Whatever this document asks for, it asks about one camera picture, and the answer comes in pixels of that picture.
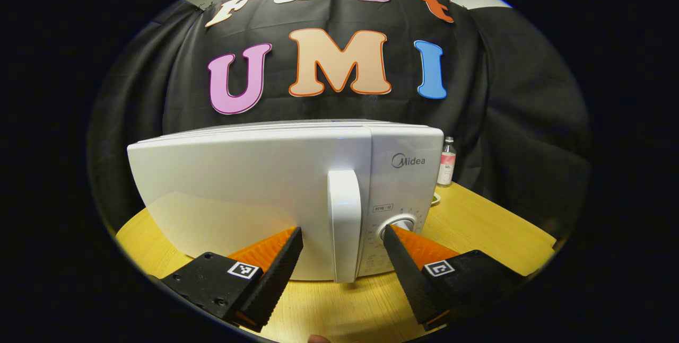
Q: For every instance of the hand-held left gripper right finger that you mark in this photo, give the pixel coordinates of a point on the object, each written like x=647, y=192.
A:
x=408, y=279

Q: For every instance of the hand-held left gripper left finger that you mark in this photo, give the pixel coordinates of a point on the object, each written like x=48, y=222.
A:
x=276, y=279

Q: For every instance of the white microwave oven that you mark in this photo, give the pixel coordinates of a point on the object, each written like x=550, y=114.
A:
x=238, y=189

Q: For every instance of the white divided condiment dish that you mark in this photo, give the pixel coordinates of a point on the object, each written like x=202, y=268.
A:
x=435, y=200

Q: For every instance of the small bottle with pink label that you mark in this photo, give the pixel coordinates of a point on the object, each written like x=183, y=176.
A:
x=446, y=165

